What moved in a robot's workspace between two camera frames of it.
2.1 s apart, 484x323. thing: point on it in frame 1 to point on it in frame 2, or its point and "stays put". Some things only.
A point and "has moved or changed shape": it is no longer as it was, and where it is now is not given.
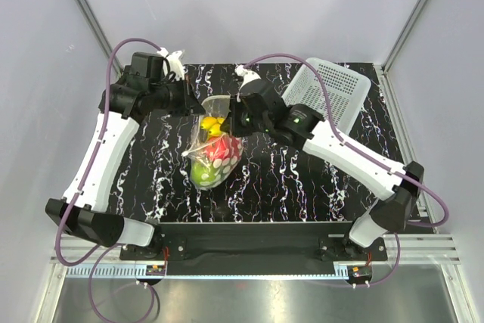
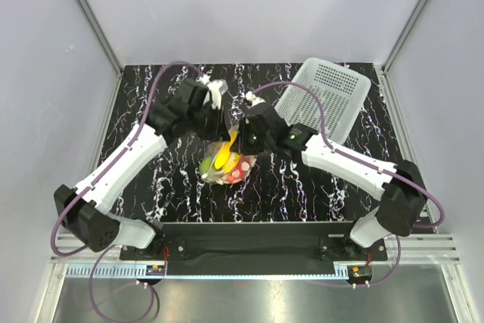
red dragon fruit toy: [224, 147] to [243, 166]
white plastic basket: [348, 91] stays put
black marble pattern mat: [274, 181] stays put
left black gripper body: [173, 95] to [206, 123]
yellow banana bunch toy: [212, 124] has moved or changed shape
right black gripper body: [241, 123] to [250, 143]
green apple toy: [203, 175] to [205, 164]
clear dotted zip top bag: [214, 155] has moved or changed shape
